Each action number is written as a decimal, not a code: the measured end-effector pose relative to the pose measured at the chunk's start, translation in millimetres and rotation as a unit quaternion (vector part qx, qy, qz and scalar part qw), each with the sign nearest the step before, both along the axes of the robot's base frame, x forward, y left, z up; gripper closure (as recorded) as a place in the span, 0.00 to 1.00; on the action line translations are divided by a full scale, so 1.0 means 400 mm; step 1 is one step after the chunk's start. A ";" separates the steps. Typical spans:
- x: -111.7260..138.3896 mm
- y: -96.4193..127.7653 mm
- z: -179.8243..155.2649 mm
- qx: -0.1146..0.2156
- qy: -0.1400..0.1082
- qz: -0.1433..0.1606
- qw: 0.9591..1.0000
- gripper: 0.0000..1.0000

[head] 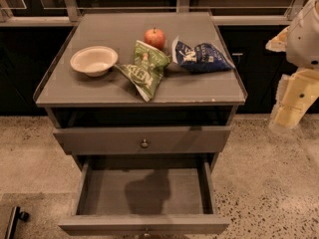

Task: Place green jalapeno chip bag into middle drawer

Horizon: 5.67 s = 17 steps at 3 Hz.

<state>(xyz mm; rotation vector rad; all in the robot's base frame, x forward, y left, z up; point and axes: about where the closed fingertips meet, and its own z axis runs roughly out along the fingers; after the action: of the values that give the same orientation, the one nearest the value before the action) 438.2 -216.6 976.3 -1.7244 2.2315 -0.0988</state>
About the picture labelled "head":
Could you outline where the white paper bowl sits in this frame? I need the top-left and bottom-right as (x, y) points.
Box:
(70, 46), (119, 77)

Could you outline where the green jalapeno chip bag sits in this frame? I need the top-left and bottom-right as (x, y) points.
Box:
(116, 41), (171, 102)

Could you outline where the red apple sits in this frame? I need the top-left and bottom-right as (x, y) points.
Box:
(144, 28), (165, 50)

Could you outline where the grey open middle drawer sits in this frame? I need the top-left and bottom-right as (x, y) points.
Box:
(59, 157), (230, 236)

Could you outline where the grey top drawer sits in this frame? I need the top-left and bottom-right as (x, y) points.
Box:
(54, 126), (230, 155)

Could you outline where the metal window frame rail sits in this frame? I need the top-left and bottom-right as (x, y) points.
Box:
(0, 0), (309, 27)

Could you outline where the grey wooden drawer cabinet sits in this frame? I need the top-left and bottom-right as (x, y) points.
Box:
(32, 11), (248, 236)

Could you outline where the blue chip bag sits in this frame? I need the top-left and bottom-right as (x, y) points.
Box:
(171, 37), (234, 73)

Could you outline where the black object on floor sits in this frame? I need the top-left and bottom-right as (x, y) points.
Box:
(4, 206), (30, 239)

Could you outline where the round metal top knob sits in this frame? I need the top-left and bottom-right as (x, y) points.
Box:
(141, 139), (150, 148)

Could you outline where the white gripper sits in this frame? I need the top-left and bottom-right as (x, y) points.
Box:
(265, 0), (319, 130)

